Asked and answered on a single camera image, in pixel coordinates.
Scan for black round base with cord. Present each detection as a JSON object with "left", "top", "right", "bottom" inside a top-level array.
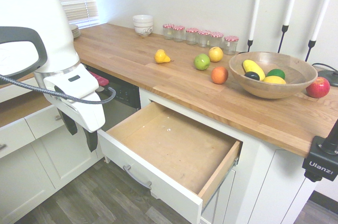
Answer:
[{"left": 312, "top": 62, "right": 338, "bottom": 88}]

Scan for glass jar with checkered lid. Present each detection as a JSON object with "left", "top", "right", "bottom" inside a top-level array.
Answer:
[
  {"left": 173, "top": 25, "right": 186, "bottom": 43},
  {"left": 209, "top": 31, "right": 224, "bottom": 50},
  {"left": 185, "top": 27, "right": 199, "bottom": 45},
  {"left": 162, "top": 23, "right": 174, "bottom": 41},
  {"left": 198, "top": 30, "right": 211, "bottom": 49},
  {"left": 223, "top": 35, "right": 240, "bottom": 56}
]

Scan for orange red peach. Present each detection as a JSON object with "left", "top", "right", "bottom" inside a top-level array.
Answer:
[{"left": 210, "top": 66, "right": 229, "bottom": 85}]

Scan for silver drawer bar handle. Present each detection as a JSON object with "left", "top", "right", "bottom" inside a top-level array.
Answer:
[{"left": 123, "top": 164, "right": 153, "bottom": 191}]

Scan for yellow apple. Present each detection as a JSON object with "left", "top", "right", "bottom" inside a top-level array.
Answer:
[{"left": 208, "top": 46, "right": 224, "bottom": 63}]

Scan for black avocado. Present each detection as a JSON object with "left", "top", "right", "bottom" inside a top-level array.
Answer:
[{"left": 243, "top": 71, "right": 261, "bottom": 81}]

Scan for green apple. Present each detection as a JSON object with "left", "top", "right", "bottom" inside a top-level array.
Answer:
[{"left": 193, "top": 53, "right": 211, "bottom": 71}]

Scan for black Ulanzi clamp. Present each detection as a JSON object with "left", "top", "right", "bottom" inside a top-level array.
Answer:
[{"left": 302, "top": 135, "right": 338, "bottom": 183}]

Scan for yellow pear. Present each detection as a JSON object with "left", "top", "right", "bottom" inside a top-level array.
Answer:
[{"left": 154, "top": 49, "right": 175, "bottom": 64}]

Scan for white side cabinet with drawers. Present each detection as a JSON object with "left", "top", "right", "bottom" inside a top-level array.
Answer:
[{"left": 0, "top": 76, "right": 107, "bottom": 224}]

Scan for green lime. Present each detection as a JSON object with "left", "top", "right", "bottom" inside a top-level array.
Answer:
[{"left": 266, "top": 68, "right": 286, "bottom": 80}]

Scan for banana in bowl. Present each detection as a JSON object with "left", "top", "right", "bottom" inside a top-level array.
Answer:
[{"left": 242, "top": 59, "right": 266, "bottom": 82}]

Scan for plain white bowl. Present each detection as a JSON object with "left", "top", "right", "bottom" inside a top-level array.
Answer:
[{"left": 132, "top": 14, "right": 155, "bottom": 27}]

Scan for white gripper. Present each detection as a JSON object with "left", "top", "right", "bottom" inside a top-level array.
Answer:
[{"left": 43, "top": 63, "right": 107, "bottom": 154}]

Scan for red apple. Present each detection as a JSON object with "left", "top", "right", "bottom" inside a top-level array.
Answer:
[{"left": 305, "top": 76, "right": 331, "bottom": 99}]

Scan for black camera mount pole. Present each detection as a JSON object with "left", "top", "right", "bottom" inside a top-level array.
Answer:
[{"left": 317, "top": 118, "right": 338, "bottom": 156}]

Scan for white bowl with dark pattern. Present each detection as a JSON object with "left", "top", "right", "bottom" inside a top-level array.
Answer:
[{"left": 133, "top": 22, "right": 154, "bottom": 37}]

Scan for white drawer with wooden inside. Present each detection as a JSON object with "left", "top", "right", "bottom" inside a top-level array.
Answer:
[{"left": 97, "top": 101, "right": 243, "bottom": 224}]

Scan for stack of white plates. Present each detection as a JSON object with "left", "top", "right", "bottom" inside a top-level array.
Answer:
[{"left": 69, "top": 24, "right": 81, "bottom": 40}]

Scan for large wooden bowl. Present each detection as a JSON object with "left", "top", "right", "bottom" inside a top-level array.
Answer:
[{"left": 228, "top": 51, "right": 319, "bottom": 100}]

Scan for stainless steel dishwasher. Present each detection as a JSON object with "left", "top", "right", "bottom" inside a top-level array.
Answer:
[{"left": 87, "top": 70, "right": 141, "bottom": 133}]

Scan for yellow lemon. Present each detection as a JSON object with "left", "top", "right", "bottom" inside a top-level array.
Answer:
[{"left": 262, "top": 75, "right": 287, "bottom": 85}]

